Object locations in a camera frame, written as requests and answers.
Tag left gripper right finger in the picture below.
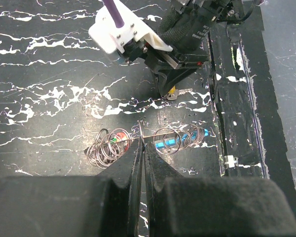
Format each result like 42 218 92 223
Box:
145 143 296 237

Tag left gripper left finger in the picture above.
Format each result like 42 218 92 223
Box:
0 140 143 237

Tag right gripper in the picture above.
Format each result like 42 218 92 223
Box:
118 40 209 97

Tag yellow tagged key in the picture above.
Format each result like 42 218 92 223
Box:
161 86 193 101

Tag large key organizer ring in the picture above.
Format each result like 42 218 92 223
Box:
85 119 209 170

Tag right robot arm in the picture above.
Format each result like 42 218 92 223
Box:
118 0 259 100

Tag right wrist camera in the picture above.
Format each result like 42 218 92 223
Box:
88 0 173 54

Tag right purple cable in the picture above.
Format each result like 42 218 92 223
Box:
102 0 125 28

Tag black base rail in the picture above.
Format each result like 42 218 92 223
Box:
204 7 296 178

